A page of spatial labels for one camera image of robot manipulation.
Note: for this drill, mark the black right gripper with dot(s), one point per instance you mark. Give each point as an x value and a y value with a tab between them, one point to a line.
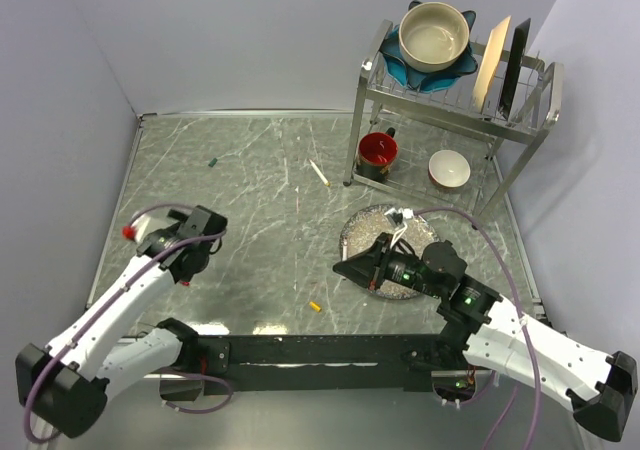
368	268

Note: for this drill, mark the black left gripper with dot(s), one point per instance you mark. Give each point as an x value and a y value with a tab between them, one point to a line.
172	230

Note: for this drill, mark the white pen yellow tip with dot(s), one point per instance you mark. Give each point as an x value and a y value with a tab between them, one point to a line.
319	173

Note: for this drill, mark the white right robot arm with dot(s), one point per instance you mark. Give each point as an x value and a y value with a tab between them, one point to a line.
598	388

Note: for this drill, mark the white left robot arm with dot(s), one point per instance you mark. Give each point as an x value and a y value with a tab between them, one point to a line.
65	386

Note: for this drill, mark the speckled ceramic plate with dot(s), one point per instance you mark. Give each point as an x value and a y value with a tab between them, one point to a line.
361	230

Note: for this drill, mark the red black mug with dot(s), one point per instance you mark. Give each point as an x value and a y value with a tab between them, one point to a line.
376	153

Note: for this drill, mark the small white bowl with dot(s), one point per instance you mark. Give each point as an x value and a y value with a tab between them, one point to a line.
448	170

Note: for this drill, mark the steel dish rack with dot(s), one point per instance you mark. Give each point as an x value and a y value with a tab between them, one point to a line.
510	143

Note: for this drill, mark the blue flower-shaped bowl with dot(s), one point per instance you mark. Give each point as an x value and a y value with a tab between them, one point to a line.
425	82

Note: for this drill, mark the large beige bowl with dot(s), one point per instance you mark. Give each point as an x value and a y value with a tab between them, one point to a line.
432	36

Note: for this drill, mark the cream plate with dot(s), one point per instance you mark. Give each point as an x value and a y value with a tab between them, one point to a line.
490	61

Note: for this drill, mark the black plate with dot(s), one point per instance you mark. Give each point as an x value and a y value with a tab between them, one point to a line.
511	76

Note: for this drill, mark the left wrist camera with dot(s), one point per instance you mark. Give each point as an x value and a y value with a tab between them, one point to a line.
146	224

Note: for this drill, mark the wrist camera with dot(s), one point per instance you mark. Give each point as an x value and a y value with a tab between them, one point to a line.
146	224
398	218

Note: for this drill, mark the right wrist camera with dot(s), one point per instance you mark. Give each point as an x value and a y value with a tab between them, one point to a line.
398	218

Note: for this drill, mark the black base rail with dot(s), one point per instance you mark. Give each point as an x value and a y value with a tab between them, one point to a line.
321	362

